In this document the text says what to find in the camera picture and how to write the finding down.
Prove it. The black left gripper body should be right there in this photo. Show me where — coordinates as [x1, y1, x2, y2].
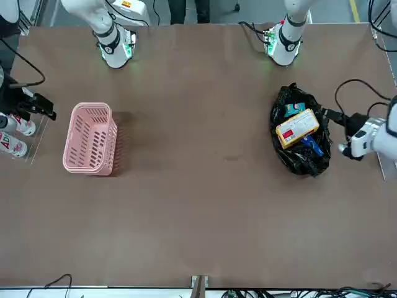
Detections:
[344, 113, 370, 138]

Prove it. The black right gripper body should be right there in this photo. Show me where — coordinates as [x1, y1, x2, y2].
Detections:
[0, 76, 33, 118]

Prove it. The yellow biscuit box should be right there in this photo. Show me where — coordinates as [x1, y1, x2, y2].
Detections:
[275, 108, 320, 149]

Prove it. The blue Oreo cookie box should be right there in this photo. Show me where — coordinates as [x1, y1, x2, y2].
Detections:
[300, 135, 324, 156]

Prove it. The teal snack packet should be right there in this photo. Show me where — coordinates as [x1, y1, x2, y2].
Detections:
[283, 101, 307, 117]

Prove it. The pink plastic basket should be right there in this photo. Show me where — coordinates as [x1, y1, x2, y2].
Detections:
[62, 102, 118, 177]

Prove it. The black plastic bag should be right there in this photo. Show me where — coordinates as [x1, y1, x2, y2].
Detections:
[269, 82, 333, 178]

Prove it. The clear acrylic bottle rack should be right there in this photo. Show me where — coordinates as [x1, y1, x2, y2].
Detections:
[0, 114, 49, 165]

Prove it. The pink capped white bottle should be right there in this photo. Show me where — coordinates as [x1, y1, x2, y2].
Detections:
[0, 132, 29, 158]
[0, 113, 37, 137]

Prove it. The clear acrylic fruit stand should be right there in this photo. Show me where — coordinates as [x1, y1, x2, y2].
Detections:
[375, 151, 397, 181]

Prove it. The white control box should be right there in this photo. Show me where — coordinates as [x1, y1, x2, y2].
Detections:
[108, 0, 152, 27]

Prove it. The person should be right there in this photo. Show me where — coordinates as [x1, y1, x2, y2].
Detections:
[168, 0, 212, 25]

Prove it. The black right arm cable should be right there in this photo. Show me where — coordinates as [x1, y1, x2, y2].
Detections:
[0, 37, 46, 88]

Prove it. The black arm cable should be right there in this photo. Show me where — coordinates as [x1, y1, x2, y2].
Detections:
[0, 37, 46, 88]
[334, 79, 392, 137]

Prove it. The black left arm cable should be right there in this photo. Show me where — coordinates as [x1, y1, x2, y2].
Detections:
[334, 79, 392, 137]

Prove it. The aluminium frame post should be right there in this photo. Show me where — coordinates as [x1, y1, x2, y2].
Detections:
[190, 274, 210, 298]

